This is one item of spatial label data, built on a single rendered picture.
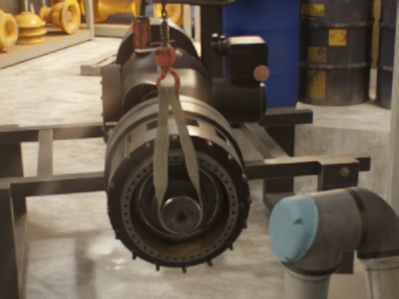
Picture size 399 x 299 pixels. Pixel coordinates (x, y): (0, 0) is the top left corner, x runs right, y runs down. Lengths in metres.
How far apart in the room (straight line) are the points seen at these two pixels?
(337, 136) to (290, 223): 3.90
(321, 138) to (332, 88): 0.59
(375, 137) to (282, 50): 0.89
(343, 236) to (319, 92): 4.40
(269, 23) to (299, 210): 4.06
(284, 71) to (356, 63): 0.57
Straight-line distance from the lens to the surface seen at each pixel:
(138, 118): 2.97
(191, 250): 2.83
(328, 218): 1.40
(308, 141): 5.33
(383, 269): 1.48
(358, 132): 5.24
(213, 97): 4.10
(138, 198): 2.80
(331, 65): 5.72
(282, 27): 5.43
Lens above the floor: 1.86
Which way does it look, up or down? 18 degrees down
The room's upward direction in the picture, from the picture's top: 1 degrees counter-clockwise
